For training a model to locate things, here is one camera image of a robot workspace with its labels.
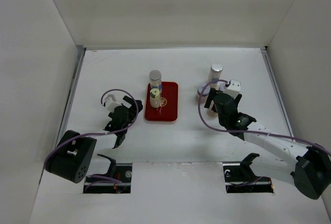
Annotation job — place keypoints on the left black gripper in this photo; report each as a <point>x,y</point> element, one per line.
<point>133,109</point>

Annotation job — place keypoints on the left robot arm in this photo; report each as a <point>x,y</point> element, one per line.
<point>72,156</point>

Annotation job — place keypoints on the yellow cap spice bottle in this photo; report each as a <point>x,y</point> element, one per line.
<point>155,98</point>

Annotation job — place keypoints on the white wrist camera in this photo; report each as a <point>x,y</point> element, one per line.
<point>110,103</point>
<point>233,89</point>

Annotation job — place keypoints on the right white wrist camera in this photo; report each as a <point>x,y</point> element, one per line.
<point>233,89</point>

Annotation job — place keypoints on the short jar red label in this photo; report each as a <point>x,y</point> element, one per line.
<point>202,94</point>

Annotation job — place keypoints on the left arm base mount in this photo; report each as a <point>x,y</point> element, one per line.
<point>109,177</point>

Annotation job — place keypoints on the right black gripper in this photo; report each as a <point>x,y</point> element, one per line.
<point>212,92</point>

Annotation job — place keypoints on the tall bottle silver cap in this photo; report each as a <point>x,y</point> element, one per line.
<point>214,74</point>

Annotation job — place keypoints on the tall bottle grey cap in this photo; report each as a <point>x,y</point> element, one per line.
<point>155,80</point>

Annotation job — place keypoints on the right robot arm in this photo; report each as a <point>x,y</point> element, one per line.
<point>304,164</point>

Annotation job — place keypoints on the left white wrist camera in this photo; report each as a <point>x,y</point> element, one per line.
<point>110,103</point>

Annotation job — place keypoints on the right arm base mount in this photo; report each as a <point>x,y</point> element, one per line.
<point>239,177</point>

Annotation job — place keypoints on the red lacquer tray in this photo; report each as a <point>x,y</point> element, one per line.
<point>168,111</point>

